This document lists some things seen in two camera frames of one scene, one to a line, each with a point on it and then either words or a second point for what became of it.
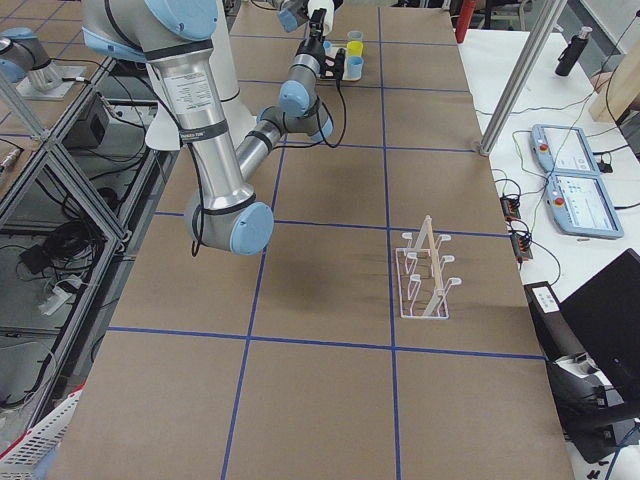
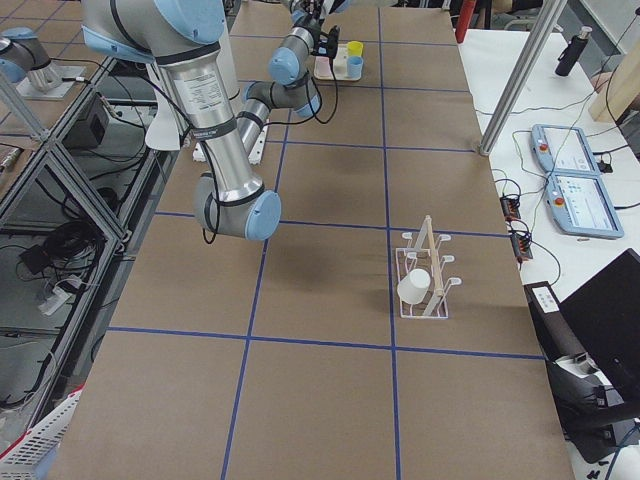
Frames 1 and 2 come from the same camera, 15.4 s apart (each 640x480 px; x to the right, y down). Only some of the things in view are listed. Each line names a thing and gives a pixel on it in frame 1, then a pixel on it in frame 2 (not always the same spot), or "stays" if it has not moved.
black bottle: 571,53 stays
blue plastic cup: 354,66 stays
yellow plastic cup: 355,48 stays
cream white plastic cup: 327,5 → 413,287
